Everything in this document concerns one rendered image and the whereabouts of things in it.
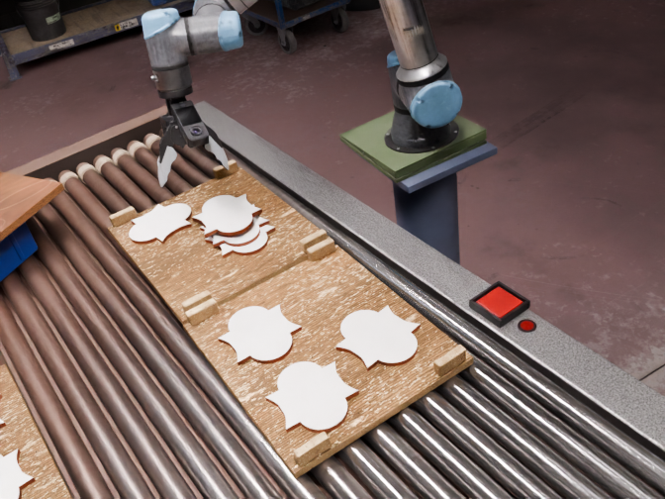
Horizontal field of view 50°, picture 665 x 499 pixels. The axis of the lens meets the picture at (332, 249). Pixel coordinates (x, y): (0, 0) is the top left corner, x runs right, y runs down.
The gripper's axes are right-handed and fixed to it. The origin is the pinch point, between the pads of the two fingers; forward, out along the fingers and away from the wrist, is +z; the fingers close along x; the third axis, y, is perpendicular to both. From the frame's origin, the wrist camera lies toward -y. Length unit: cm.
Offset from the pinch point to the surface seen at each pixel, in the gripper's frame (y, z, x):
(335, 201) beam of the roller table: -9.5, 9.9, -28.1
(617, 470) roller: -93, 24, -29
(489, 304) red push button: -57, 16, -35
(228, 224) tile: -11.4, 7.0, -2.1
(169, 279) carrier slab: -15.1, 13.5, 12.9
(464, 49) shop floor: 217, 42, -222
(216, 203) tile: -2.5, 5.4, -2.6
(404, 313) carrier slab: -51, 16, -21
